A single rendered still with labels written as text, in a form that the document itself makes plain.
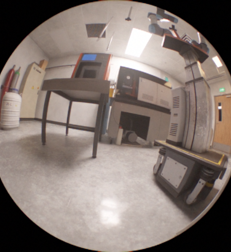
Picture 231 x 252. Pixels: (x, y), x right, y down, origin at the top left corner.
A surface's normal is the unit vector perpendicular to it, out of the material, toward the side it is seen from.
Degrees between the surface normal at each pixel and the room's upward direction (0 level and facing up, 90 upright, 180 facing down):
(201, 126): 90
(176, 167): 90
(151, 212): 0
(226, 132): 90
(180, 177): 90
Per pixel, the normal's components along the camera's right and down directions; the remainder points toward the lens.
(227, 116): -0.98, -0.15
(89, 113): 0.10, 0.07
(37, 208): 0.15, -0.99
